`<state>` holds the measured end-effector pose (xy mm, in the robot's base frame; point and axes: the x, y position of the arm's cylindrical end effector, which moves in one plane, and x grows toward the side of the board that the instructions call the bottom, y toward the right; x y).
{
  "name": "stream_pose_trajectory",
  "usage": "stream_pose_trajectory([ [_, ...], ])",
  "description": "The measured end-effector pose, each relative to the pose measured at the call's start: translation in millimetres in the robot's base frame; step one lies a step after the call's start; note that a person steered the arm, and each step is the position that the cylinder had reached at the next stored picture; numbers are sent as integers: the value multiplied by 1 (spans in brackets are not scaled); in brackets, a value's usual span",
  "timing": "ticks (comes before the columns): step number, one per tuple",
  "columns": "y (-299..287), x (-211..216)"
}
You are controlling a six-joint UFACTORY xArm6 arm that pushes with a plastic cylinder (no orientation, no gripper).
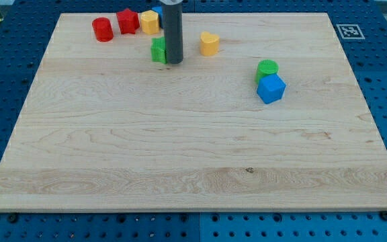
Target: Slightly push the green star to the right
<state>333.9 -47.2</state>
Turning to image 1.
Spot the green star block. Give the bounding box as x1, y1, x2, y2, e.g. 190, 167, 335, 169
150, 36, 167, 64

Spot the red star block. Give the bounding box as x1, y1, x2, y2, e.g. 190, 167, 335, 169
116, 8, 140, 34

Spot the wooden board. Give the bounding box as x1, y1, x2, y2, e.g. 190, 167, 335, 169
0, 13, 387, 213

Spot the yellow heart block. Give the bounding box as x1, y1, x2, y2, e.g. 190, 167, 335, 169
200, 32, 220, 56

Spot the blue cube block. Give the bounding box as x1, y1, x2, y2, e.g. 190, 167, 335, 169
257, 74, 286, 104

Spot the green cylinder block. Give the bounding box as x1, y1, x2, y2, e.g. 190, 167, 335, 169
255, 59, 279, 84

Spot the yellow hexagon block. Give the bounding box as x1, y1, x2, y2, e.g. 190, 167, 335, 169
140, 10, 160, 35

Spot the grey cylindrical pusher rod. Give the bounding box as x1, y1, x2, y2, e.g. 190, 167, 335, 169
161, 0, 183, 64

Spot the blue block behind rod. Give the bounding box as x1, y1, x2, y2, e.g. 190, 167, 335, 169
151, 6, 164, 29

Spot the red cylinder block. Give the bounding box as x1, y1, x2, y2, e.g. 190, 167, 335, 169
92, 17, 114, 42

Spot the white fiducial marker tag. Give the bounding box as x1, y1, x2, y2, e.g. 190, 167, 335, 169
337, 24, 365, 40

